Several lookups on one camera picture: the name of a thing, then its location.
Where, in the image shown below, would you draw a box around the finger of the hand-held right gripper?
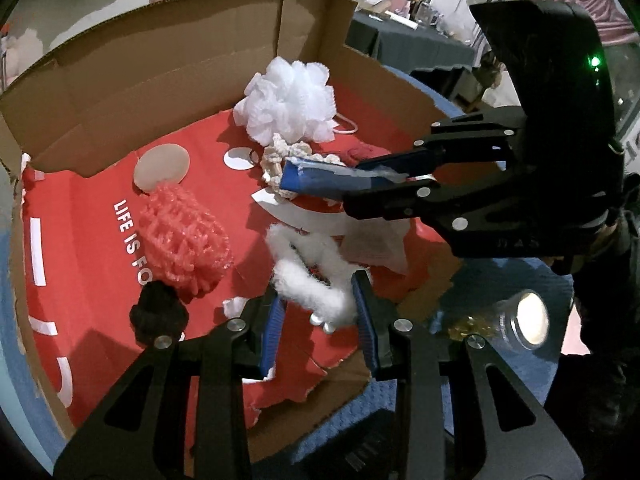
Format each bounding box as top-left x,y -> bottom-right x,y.
342,170 -> 521,261
356,112 -> 526,176

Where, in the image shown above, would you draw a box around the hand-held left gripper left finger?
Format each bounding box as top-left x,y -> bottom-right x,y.
52,285 -> 287,480

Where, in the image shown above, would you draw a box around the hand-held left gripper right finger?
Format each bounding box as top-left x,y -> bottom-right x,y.
350,270 -> 586,480

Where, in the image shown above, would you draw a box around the white cloth piece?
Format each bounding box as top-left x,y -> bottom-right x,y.
340,220 -> 413,277

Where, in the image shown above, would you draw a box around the white fluffy scrunchie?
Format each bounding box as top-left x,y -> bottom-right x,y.
265,223 -> 371,336

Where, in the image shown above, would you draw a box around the black scrunchie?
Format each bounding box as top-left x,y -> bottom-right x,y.
129,280 -> 191,348

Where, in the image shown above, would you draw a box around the cream crocheted scrunchie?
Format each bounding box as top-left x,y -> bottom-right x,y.
260,132 -> 346,206

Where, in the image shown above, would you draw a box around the coral mesh bath pouf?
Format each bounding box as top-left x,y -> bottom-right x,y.
137,182 -> 235,303

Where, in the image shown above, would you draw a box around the white mesh bath pouf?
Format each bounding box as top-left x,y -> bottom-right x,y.
232,56 -> 360,146

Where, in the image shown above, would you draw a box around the beige round powder puff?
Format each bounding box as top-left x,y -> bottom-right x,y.
133,144 -> 192,195

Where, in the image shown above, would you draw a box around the cardboard box with red lining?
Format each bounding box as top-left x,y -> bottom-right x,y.
0,0 -> 468,466

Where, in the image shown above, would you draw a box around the table with dark cloth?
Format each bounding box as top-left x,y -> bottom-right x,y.
345,10 -> 481,101

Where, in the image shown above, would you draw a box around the black printed box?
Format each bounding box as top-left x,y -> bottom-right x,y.
295,407 -> 456,480

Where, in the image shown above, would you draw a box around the glass jar with gold contents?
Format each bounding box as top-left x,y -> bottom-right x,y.
445,288 -> 551,352

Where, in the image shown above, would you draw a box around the pale pink plush toy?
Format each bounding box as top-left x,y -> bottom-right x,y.
0,27 -> 45,87

